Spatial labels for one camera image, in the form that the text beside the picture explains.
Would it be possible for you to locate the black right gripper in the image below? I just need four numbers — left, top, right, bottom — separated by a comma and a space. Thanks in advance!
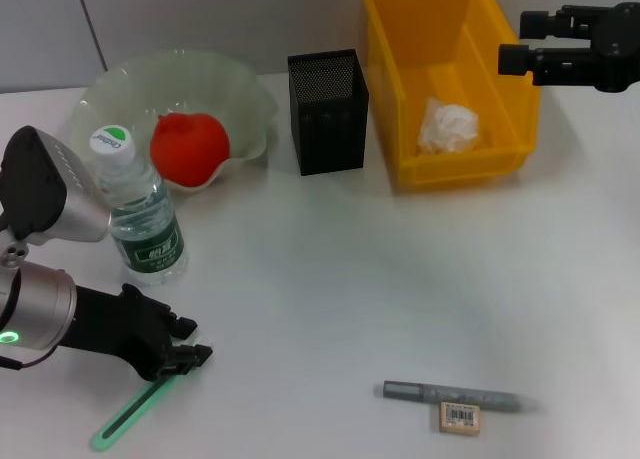
498, 1, 640, 94

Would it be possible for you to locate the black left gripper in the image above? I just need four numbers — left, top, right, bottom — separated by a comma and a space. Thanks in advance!
61, 283, 216, 383

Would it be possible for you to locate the mint green utility knife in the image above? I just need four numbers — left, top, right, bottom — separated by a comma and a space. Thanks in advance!
90, 332, 212, 453

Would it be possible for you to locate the white paper ball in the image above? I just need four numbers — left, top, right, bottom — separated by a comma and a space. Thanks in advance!
417, 96, 480, 155

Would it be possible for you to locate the clear green-label water bottle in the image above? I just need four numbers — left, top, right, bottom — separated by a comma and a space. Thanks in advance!
89, 124, 189, 286

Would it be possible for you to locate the red tomato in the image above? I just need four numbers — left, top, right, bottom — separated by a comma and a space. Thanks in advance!
149, 111, 232, 188

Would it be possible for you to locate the black mesh pen holder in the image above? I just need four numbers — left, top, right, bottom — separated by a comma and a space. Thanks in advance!
286, 47, 370, 177

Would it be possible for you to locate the pale green wavy fruit plate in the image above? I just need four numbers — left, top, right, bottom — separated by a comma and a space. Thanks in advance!
69, 47, 279, 193

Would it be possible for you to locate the grey marker pen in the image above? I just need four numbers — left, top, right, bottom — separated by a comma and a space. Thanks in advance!
374, 380, 541, 414

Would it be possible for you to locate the beige barcode eraser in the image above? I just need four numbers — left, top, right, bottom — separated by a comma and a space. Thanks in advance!
438, 401, 482, 435

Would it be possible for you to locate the yellow plastic bin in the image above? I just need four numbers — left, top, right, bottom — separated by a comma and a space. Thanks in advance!
362, 0, 542, 188

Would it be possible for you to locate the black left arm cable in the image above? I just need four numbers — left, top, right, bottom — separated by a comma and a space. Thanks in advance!
0, 345, 60, 372

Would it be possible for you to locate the black silver wrist camera housing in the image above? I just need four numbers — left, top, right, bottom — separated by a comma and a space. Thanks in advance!
0, 125, 112, 244

